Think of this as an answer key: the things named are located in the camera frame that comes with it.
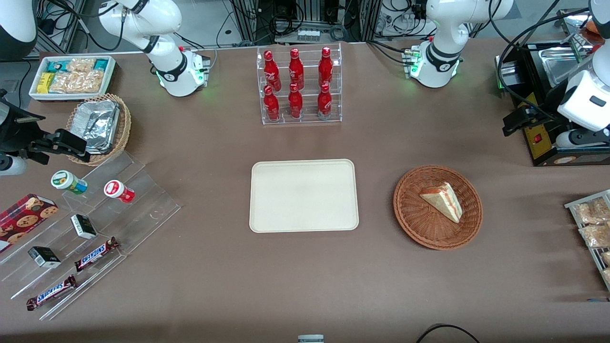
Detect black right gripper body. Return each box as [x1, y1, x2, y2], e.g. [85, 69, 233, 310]
[0, 91, 58, 160]

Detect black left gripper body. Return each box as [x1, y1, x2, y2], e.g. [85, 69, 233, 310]
[524, 90, 573, 132]

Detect triangle sandwich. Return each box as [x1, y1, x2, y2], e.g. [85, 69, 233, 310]
[419, 182, 463, 224]

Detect aluminium foil tray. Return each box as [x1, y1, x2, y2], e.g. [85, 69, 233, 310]
[71, 100, 120, 154]

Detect light wicker basket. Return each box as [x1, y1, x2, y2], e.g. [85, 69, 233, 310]
[66, 93, 132, 167]

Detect tray of packaged pastries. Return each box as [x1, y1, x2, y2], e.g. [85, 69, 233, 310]
[564, 189, 610, 291]

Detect brown wicker basket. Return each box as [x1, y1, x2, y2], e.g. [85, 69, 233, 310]
[393, 165, 483, 251]

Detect cream plastic tray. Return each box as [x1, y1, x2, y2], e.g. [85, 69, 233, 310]
[249, 159, 359, 233]

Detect black food warmer cabinet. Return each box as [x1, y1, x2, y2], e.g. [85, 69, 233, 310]
[496, 7, 610, 167]

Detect green lid snack cup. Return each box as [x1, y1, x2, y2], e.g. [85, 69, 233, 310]
[51, 170, 88, 195]

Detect steel warmer pan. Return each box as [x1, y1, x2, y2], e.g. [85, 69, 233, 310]
[540, 47, 585, 87]

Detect red lid snack cup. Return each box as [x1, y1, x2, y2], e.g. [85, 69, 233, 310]
[104, 180, 135, 204]

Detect large clear cracker bag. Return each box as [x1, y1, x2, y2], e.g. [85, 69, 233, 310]
[48, 70, 104, 94]

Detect small black box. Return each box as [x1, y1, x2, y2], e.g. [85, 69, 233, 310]
[71, 214, 97, 240]
[28, 246, 61, 269]

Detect white plastic snack bin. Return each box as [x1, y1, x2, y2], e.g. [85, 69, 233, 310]
[29, 55, 117, 102]

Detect small clear cracker bag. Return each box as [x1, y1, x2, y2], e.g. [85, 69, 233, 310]
[67, 58, 97, 72]

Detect red cookie box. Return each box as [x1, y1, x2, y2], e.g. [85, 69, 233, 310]
[0, 193, 59, 253]

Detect clear acrylic stepped stand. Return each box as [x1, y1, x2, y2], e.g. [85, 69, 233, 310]
[0, 150, 182, 321]

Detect Snickers chocolate bar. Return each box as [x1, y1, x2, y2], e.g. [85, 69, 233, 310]
[74, 237, 120, 272]
[26, 275, 78, 311]

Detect red cola bottle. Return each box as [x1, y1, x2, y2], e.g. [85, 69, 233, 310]
[317, 83, 332, 119]
[264, 50, 282, 92]
[264, 86, 281, 121]
[288, 83, 304, 119]
[289, 48, 305, 90]
[318, 47, 333, 89]

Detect clear acrylic bottle rack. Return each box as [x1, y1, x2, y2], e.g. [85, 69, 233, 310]
[256, 43, 343, 126]

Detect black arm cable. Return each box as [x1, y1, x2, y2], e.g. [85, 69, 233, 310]
[497, 7, 592, 96]

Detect black looped cable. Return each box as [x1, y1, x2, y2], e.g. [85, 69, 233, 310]
[416, 323, 481, 343]

